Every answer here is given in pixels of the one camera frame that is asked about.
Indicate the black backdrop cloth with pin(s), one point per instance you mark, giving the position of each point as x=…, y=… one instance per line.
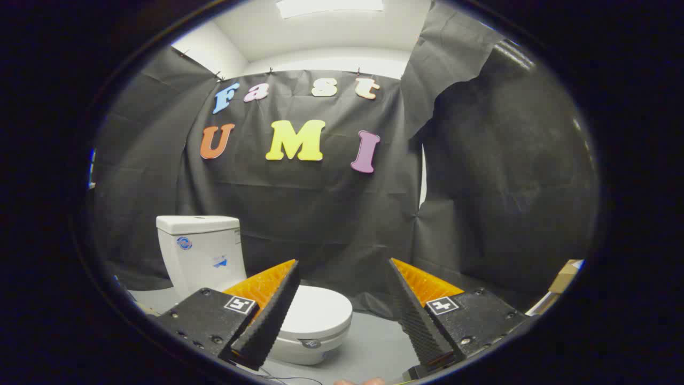
x=331, y=214

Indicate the white ceramic toilet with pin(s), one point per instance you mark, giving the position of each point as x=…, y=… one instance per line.
x=203, y=262

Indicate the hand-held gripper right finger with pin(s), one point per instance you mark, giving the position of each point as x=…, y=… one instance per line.
x=417, y=321

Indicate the grey round lid lift tab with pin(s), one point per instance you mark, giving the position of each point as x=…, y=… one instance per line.
x=310, y=343

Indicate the white toilet tank cover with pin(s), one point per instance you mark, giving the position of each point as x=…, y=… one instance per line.
x=197, y=224

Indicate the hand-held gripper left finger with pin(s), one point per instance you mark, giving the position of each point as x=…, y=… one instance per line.
x=270, y=315

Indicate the cardboard box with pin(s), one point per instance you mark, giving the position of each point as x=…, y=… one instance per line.
x=564, y=278

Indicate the white toilet lid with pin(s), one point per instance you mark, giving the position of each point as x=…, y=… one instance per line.
x=320, y=313

